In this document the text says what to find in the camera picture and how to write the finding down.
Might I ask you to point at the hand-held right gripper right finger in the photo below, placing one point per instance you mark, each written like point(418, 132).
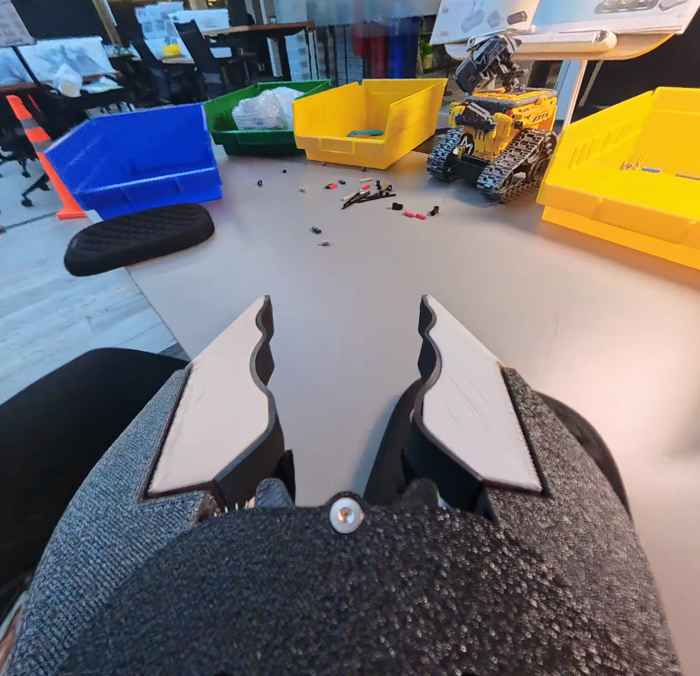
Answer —
point(476, 413)

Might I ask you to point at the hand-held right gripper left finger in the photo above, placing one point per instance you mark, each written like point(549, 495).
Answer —
point(219, 413)

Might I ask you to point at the pile of black brick parts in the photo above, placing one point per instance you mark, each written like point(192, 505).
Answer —
point(363, 197)

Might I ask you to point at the blue storage bin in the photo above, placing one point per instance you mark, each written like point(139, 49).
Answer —
point(136, 156)

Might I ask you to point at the yellow tracked toy robot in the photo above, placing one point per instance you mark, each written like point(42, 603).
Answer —
point(492, 134)

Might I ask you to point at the light blue brick piece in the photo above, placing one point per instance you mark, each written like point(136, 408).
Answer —
point(365, 133)

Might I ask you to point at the yellow storage bin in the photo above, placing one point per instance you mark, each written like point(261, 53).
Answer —
point(350, 112)
point(618, 205)

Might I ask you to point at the wooden background desk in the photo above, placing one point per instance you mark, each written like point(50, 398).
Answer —
point(257, 29)

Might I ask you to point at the person's dark trousers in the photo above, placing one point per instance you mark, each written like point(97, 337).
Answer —
point(54, 441)

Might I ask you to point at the green storage bin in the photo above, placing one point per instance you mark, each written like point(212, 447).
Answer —
point(257, 140)

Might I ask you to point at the orange traffic cone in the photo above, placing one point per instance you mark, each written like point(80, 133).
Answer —
point(49, 162)

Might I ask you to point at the clear plastic bags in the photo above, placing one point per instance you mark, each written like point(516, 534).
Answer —
point(268, 107)

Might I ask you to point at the black office chair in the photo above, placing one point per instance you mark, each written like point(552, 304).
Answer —
point(202, 58)

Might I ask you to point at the white book stand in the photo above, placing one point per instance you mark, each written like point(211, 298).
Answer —
point(563, 44)

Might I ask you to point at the building instruction booklet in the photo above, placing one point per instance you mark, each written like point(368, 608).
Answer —
point(547, 3)

